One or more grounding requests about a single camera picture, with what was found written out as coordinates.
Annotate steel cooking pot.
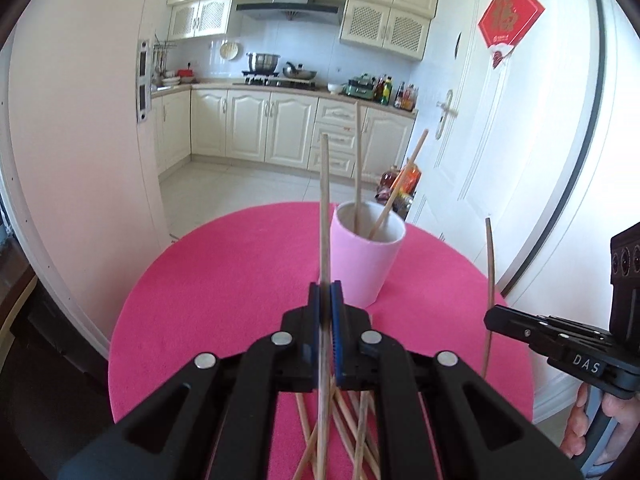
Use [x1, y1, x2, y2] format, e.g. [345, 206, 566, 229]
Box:
[246, 51, 281, 73]

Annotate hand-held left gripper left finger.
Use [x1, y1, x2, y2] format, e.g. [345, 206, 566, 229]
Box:
[57, 282, 326, 480]

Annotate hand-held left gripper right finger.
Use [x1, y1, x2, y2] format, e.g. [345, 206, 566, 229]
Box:
[330, 280, 586, 480]

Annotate gas stove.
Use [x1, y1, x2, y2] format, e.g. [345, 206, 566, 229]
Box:
[242, 71, 318, 87]

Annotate cream lattice-door wall cabinet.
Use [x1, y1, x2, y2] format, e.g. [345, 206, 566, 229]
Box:
[167, 0, 233, 41]
[340, 0, 433, 61]

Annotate cream base kitchen cabinets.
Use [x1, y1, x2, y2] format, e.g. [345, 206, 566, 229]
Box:
[150, 85, 418, 181]

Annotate dark wooden cabinet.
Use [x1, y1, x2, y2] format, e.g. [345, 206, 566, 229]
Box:
[0, 240, 118, 480]

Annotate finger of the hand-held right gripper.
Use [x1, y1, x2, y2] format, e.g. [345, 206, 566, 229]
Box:
[483, 305, 613, 380]

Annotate steel range hood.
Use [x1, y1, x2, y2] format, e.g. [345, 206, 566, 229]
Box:
[235, 0, 346, 23]

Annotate pink round table cloth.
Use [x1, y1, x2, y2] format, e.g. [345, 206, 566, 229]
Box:
[107, 201, 535, 480]

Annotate pink cup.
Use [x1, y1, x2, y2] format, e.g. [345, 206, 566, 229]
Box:
[327, 201, 407, 307]

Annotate dark wok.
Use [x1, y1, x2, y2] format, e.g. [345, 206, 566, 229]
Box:
[282, 61, 318, 81]

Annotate bundle of wooden chopsticks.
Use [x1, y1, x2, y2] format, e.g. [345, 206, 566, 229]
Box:
[292, 375, 386, 480]

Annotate hanging utensil rack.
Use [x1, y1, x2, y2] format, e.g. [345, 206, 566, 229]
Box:
[151, 35, 176, 86]

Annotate metal door lock plate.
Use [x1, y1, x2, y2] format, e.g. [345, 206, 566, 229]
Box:
[136, 39, 152, 125]

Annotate red diamond door decoration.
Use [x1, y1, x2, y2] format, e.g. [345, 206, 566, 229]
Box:
[477, 0, 546, 68]

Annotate person's right hand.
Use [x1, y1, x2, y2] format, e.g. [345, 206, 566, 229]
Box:
[559, 383, 640, 459]

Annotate row of condiment bottles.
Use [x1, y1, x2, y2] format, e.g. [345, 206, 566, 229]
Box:
[374, 74, 418, 111]

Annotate green kitchen appliance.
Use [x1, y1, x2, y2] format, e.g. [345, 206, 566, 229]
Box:
[346, 74, 376, 101]

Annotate long wooden chopstick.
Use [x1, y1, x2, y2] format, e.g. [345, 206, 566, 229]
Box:
[354, 101, 363, 235]
[316, 133, 335, 480]
[480, 217, 500, 380]
[368, 129, 430, 241]

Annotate cream door handle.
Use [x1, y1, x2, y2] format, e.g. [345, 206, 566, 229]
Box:
[435, 90, 458, 141]

